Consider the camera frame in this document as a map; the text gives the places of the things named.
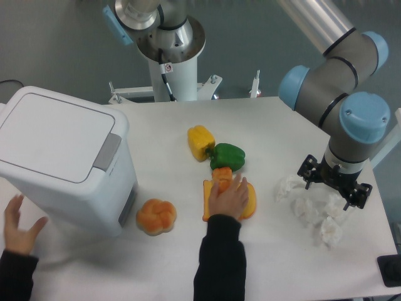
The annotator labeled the yellow bell pepper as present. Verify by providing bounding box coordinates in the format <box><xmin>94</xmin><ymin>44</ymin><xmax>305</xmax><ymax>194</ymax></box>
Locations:
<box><xmin>187</xmin><ymin>125</ymin><xmax>216</xmax><ymax>162</ymax></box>

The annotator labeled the person's right hand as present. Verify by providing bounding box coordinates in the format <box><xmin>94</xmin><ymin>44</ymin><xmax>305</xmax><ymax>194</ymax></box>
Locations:
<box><xmin>208</xmin><ymin>174</ymin><xmax>249</xmax><ymax>220</ymax></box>

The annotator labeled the crumpled white tissue right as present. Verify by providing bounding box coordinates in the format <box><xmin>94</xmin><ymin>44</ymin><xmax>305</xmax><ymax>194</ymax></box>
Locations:
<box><xmin>325</xmin><ymin>193</ymin><xmax>346</xmax><ymax>220</ymax></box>

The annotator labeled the crumpled white tissue bottom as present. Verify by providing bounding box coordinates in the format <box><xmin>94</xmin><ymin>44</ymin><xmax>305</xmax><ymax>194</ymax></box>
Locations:
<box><xmin>320</xmin><ymin>216</ymin><xmax>343</xmax><ymax>249</ymax></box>

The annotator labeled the white table clamp bracket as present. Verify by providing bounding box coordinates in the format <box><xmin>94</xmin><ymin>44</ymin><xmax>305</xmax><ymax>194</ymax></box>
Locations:
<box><xmin>249</xmin><ymin>70</ymin><xmax>261</xmax><ymax>98</ymax></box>

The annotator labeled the round knotted bread roll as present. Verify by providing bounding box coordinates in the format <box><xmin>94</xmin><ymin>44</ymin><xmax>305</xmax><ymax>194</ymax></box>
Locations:
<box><xmin>136</xmin><ymin>199</ymin><xmax>177</xmax><ymax>236</ymax></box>

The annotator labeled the black left sleeve forearm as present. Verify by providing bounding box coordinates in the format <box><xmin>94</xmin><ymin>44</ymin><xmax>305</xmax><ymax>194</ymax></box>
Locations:
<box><xmin>1</xmin><ymin>250</ymin><xmax>39</xmax><ymax>300</ymax></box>

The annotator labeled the crumpled white tissue middle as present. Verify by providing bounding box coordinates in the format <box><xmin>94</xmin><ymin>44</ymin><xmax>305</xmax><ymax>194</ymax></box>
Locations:
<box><xmin>294</xmin><ymin>198</ymin><xmax>320</xmax><ymax>224</ymax></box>

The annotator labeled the green bell pepper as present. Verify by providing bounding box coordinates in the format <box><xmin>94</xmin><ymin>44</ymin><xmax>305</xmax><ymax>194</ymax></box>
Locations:
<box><xmin>206</xmin><ymin>143</ymin><xmax>246</xmax><ymax>171</ymax></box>

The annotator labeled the crumpled white tissue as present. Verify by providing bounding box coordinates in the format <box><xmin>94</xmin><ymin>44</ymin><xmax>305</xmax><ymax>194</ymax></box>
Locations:
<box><xmin>274</xmin><ymin>174</ymin><xmax>305</xmax><ymax>203</ymax></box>
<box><xmin>294</xmin><ymin>198</ymin><xmax>320</xmax><ymax>224</ymax></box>
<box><xmin>320</xmin><ymin>216</ymin><xmax>343</xmax><ymax>249</ymax></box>
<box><xmin>325</xmin><ymin>193</ymin><xmax>346</xmax><ymax>220</ymax></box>

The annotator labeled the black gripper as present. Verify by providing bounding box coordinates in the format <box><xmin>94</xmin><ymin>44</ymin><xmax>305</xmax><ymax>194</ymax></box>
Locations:
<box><xmin>297</xmin><ymin>154</ymin><xmax>372</xmax><ymax>211</ymax></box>

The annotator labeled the black device table corner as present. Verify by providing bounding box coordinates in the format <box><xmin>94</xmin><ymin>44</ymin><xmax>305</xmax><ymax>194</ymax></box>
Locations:
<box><xmin>377</xmin><ymin>254</ymin><xmax>401</xmax><ymax>287</ymax></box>

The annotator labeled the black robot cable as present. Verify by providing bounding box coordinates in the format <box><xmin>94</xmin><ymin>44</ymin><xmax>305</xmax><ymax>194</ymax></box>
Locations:
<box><xmin>156</xmin><ymin>46</ymin><xmax>178</xmax><ymax>103</ymax></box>

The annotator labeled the black right sleeve forearm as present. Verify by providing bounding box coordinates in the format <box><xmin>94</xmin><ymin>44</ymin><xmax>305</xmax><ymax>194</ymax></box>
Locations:
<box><xmin>194</xmin><ymin>214</ymin><xmax>247</xmax><ymax>300</ymax></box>

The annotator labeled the orange toast slice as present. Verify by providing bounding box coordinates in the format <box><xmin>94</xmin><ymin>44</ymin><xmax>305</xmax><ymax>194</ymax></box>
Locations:
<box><xmin>202</xmin><ymin>180</ymin><xmax>256</xmax><ymax>222</ymax></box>

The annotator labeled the person's left hand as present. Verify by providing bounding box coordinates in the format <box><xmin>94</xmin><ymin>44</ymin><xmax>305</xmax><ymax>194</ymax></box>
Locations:
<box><xmin>4</xmin><ymin>194</ymin><xmax>48</xmax><ymax>256</ymax></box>

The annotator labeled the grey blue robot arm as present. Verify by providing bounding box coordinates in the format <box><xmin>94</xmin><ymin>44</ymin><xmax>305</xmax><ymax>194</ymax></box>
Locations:
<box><xmin>103</xmin><ymin>1</ymin><xmax>390</xmax><ymax>208</ymax></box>

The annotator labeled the crumpled white tissue left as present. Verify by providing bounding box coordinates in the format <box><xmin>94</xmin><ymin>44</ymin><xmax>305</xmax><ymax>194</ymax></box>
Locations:
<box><xmin>274</xmin><ymin>174</ymin><xmax>305</xmax><ymax>203</ymax></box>

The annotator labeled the white push-top trash can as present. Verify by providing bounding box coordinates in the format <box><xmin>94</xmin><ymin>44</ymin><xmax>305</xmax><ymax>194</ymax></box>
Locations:
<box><xmin>1</xmin><ymin>86</ymin><xmax>138</xmax><ymax>236</ymax></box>

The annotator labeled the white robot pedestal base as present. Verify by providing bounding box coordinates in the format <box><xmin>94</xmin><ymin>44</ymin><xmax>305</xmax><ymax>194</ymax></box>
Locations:
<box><xmin>109</xmin><ymin>16</ymin><xmax>222</xmax><ymax>103</ymax></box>

